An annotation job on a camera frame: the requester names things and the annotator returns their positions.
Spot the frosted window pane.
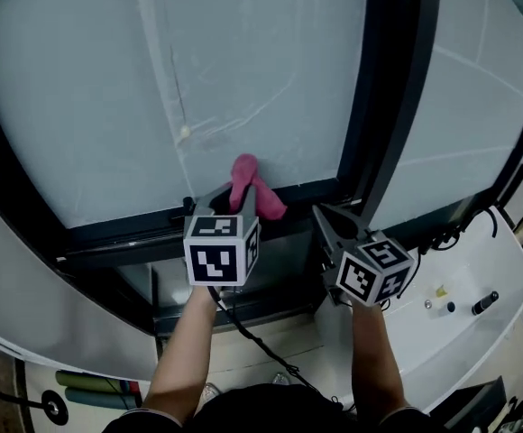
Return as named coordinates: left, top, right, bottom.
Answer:
left=369, top=0, right=523, bottom=230
left=0, top=0, right=371, bottom=230

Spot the pink cloth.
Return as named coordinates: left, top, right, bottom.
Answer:
left=228, top=152, right=288, bottom=222

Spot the black cable on ledge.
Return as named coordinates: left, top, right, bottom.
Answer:
left=417, top=207, right=500, bottom=255

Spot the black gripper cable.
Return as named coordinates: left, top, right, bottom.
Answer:
left=206, top=285, right=346, bottom=412

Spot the black box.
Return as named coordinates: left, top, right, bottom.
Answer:
left=431, top=375, right=509, bottom=433

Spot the black window frame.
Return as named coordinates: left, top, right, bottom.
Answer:
left=0, top=0, right=523, bottom=338

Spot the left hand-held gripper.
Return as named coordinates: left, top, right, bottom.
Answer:
left=182, top=182, right=262, bottom=293

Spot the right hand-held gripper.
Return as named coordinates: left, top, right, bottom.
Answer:
left=311, top=203, right=417, bottom=309

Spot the black round disc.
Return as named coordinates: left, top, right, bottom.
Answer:
left=40, top=389, right=70, bottom=427

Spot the person's black shirt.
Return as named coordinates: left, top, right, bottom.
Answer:
left=102, top=382, right=432, bottom=433

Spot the white ledge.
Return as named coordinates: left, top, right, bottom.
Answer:
left=206, top=204, right=523, bottom=417

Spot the person's right forearm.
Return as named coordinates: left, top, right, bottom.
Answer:
left=349, top=300, right=414, bottom=419

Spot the person's left forearm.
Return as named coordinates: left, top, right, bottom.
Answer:
left=141, top=281, right=226, bottom=426

